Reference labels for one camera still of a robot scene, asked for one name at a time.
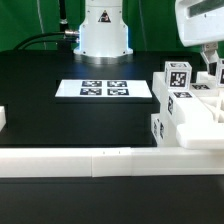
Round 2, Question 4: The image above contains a white tag plate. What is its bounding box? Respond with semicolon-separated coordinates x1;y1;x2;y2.
55;79;152;99

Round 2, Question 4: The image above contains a white chair back frame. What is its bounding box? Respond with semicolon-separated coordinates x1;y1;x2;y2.
152;72;224;150

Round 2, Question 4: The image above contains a white tagged cube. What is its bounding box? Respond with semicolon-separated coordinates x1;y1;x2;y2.
165;61;192;90
216;58;224;87

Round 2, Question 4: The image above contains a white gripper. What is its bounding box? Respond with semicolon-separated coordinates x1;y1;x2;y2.
175;0;224;75

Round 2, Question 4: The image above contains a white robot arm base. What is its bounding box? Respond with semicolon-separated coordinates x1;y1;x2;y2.
74;0;133;64

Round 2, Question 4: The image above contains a white U-shaped fence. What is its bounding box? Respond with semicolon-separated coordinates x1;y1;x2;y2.
0;104;224;178

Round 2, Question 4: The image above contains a black cable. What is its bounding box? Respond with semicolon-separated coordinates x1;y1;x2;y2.
13;29;80;51

